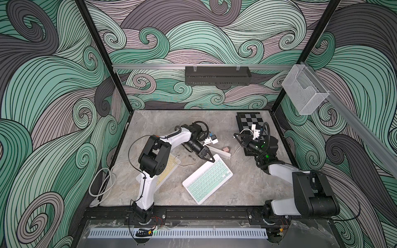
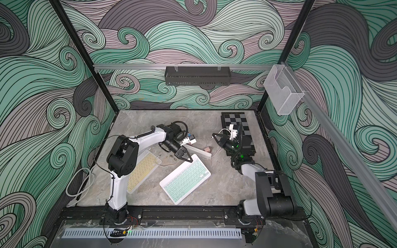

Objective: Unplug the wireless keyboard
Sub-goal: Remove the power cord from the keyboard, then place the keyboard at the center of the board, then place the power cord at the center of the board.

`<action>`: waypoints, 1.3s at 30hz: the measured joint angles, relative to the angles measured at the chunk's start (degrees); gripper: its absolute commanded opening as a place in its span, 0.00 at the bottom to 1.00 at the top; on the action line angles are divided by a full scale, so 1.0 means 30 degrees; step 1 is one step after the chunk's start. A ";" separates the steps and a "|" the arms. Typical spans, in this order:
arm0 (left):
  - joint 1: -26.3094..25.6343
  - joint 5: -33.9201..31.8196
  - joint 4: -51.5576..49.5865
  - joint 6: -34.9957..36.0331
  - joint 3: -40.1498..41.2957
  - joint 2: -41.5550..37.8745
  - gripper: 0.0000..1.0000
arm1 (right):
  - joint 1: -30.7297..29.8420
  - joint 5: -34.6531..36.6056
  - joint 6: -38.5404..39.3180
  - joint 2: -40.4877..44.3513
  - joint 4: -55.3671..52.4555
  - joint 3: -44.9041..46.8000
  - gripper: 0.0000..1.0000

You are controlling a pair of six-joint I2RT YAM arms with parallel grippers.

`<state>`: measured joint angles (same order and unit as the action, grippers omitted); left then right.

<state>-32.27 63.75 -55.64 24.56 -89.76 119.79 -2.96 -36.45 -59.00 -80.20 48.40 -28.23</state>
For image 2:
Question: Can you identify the black white chessboard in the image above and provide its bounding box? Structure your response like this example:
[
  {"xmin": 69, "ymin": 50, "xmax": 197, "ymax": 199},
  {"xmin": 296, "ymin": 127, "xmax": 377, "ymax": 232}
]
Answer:
[{"xmin": 221, "ymin": 112, "xmax": 256, "ymax": 157}]

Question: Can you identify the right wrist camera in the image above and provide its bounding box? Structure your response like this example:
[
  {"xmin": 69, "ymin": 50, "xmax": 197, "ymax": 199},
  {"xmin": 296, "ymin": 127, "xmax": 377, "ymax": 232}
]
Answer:
[{"xmin": 228, "ymin": 123, "xmax": 244, "ymax": 141}]

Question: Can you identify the yellow wireless keyboard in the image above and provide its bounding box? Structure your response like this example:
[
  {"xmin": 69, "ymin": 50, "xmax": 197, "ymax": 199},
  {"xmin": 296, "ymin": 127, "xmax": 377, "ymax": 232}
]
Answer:
[{"xmin": 127, "ymin": 150, "xmax": 161, "ymax": 194}]

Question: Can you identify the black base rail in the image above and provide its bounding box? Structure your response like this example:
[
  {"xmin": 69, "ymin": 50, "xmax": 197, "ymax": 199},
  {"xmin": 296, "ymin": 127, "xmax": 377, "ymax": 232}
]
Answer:
[{"xmin": 58, "ymin": 206, "xmax": 308, "ymax": 221}]

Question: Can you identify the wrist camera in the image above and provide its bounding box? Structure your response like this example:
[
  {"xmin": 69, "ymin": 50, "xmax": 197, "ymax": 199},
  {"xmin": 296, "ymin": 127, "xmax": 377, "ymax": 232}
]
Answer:
[
  {"xmin": 228, "ymin": 123, "xmax": 244, "ymax": 141},
  {"xmin": 181, "ymin": 133, "xmax": 196, "ymax": 145}
]

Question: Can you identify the white power strip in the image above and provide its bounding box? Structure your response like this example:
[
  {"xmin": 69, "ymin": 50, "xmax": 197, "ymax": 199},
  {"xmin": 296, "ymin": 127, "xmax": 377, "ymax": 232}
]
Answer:
[{"xmin": 184, "ymin": 144, "xmax": 212, "ymax": 160}]

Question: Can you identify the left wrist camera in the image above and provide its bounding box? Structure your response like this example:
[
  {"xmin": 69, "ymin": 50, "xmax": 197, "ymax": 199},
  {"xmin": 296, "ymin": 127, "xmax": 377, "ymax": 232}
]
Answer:
[{"xmin": 181, "ymin": 133, "xmax": 196, "ymax": 145}]

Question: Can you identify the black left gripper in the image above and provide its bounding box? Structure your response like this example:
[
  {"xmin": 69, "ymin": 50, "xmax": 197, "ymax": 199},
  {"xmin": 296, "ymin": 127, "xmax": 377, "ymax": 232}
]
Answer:
[{"xmin": 162, "ymin": 141, "xmax": 193, "ymax": 164}]

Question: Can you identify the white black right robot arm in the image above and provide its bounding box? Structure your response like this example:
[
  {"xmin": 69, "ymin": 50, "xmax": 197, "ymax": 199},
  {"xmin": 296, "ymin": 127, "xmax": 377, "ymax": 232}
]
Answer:
[{"xmin": 213, "ymin": 131, "xmax": 298, "ymax": 219}]

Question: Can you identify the clear acrylic wall holder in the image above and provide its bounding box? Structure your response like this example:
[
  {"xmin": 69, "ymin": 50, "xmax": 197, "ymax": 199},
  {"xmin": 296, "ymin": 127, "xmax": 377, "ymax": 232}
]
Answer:
[{"xmin": 264, "ymin": 64, "xmax": 305, "ymax": 115}]

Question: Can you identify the white slotted cable duct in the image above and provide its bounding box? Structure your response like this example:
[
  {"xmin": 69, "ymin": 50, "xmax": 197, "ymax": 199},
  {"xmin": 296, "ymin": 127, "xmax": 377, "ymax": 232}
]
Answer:
[{"xmin": 61, "ymin": 228, "xmax": 243, "ymax": 239}]

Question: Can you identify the green wireless keyboard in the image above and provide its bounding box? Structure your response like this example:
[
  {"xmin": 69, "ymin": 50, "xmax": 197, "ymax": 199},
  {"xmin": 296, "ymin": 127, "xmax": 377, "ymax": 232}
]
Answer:
[{"xmin": 159, "ymin": 155, "xmax": 211, "ymax": 205}]

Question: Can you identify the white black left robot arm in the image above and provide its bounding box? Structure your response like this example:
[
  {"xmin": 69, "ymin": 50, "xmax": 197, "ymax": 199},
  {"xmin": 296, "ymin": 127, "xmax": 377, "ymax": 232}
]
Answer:
[{"xmin": 105, "ymin": 121, "xmax": 193, "ymax": 224}]

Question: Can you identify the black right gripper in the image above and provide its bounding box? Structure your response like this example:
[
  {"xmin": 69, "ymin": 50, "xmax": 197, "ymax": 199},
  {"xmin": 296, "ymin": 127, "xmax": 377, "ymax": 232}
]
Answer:
[{"xmin": 216, "ymin": 132, "xmax": 242, "ymax": 159}]

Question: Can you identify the white power strip cord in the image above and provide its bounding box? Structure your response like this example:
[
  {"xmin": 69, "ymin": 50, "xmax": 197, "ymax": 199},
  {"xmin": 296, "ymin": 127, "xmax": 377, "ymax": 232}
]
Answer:
[{"xmin": 66, "ymin": 164, "xmax": 97, "ymax": 208}]

